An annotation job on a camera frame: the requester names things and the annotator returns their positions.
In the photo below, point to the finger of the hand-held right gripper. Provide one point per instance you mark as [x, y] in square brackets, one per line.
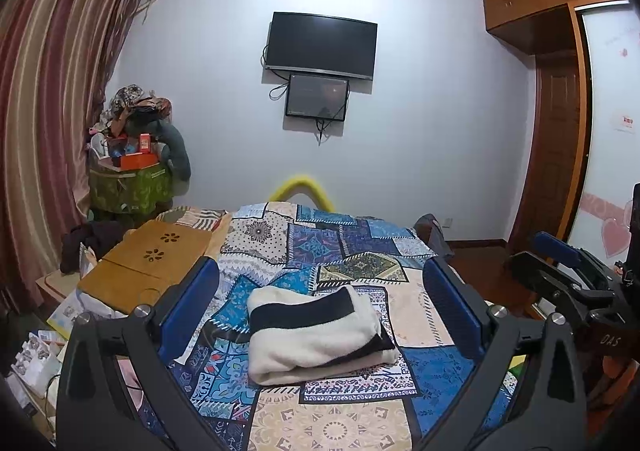
[565, 288]
[560, 251]

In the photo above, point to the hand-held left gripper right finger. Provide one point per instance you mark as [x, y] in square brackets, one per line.
[445, 296]

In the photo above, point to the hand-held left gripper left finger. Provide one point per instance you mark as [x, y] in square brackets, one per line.
[200, 291]

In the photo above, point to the white black towel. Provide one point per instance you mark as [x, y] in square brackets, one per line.
[310, 346]

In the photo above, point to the pile of mixed clothes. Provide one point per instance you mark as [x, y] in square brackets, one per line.
[130, 98]

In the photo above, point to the pink heart sticker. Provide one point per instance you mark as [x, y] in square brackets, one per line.
[612, 231]

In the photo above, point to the grey cloth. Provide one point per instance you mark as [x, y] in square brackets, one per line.
[430, 231]

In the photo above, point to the wooden lap desk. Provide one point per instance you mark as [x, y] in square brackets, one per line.
[125, 271]

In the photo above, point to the blue patchwork bedsheet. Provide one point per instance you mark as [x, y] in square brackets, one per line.
[350, 251]

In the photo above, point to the brown wooden door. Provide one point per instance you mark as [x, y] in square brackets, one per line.
[555, 141]

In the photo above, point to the dark cloth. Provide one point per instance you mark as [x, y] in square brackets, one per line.
[95, 241]

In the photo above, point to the white printed bag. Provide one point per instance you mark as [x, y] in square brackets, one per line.
[70, 313]

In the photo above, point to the orange box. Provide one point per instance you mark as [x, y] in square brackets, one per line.
[140, 162]

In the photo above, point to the wooden nightstand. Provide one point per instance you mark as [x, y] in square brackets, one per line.
[57, 283]

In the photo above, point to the red and white sticker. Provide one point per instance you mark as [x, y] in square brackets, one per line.
[627, 122]

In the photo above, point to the yellow foam tube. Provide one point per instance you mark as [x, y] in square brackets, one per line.
[300, 179]

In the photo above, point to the small red box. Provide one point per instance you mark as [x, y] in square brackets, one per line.
[145, 143]

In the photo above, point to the white sliding wardrobe door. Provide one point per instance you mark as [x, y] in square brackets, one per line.
[610, 81]

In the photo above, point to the pink striped curtain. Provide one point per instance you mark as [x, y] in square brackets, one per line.
[50, 81]

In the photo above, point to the small black wall monitor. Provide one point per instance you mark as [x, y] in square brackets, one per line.
[316, 96]

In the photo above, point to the black wall television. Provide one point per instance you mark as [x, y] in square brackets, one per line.
[320, 43]

